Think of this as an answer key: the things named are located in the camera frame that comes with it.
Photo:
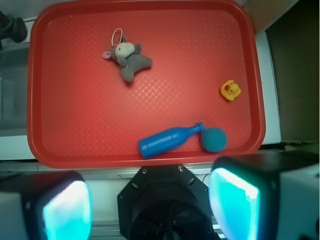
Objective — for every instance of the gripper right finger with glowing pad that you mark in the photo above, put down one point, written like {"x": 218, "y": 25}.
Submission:
{"x": 269, "y": 195}

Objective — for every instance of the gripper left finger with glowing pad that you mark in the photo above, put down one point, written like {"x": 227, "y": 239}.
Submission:
{"x": 45, "y": 206}

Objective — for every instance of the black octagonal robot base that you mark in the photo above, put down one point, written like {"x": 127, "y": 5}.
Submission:
{"x": 165, "y": 203}

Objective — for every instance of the blue plastic bottle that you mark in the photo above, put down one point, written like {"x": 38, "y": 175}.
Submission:
{"x": 167, "y": 140}

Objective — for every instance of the teal knitted ball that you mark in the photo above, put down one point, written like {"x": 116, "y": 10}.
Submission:
{"x": 214, "y": 140}

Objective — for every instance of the red plastic tray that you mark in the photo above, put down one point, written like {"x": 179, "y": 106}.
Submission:
{"x": 82, "y": 114}

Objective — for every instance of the yellow rubber duck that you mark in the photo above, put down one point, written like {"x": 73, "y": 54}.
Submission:
{"x": 230, "y": 90}

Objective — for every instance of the dark cardboard box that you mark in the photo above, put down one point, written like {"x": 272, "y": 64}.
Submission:
{"x": 294, "y": 43}

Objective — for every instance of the grey plush mouse toy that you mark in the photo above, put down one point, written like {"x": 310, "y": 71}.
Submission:
{"x": 127, "y": 55}

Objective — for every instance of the black knob object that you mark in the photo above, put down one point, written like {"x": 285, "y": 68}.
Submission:
{"x": 12, "y": 28}

